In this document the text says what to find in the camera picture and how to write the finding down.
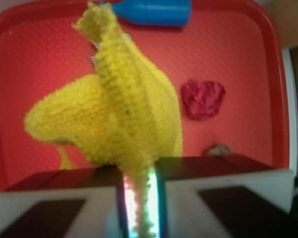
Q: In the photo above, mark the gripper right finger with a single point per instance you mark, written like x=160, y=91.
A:
x=229, y=196

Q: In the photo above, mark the yellow cloth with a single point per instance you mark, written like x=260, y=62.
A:
x=126, y=114

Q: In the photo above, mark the red plastic tray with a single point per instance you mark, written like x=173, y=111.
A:
x=233, y=42

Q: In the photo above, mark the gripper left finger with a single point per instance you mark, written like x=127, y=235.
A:
x=82, y=203

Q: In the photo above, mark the crumpled red cloth ball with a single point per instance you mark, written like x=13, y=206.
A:
x=202, y=99

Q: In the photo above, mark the brown rock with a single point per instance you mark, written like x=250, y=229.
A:
x=218, y=150

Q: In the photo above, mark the blue plastic bottle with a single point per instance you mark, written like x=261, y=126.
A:
x=162, y=13

